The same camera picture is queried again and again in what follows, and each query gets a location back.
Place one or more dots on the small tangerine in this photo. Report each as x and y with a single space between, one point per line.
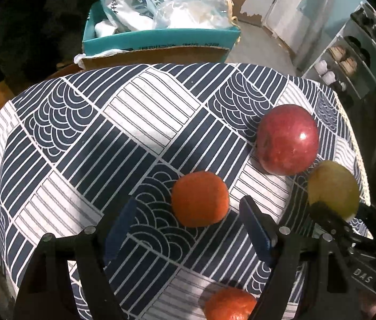
199 199
230 304

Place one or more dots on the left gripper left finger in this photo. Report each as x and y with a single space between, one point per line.
95 247

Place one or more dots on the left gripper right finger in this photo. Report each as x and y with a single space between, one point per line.
280 250

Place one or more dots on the yellow green mango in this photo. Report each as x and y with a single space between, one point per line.
333 184

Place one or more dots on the black hanging coat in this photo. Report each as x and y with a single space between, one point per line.
37 35

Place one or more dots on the blue white patterned tablecloth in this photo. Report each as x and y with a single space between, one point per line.
69 146

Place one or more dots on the teal plastic crate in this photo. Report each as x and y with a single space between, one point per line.
151 39

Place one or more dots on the white door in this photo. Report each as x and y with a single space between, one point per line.
277 33

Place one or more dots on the clear plastic bag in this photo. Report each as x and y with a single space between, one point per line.
195 14

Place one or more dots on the brown cardboard box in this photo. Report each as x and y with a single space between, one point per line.
170 55

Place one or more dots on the red apple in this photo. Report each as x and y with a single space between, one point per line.
287 140

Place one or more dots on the shoe rack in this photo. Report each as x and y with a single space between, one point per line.
348 63

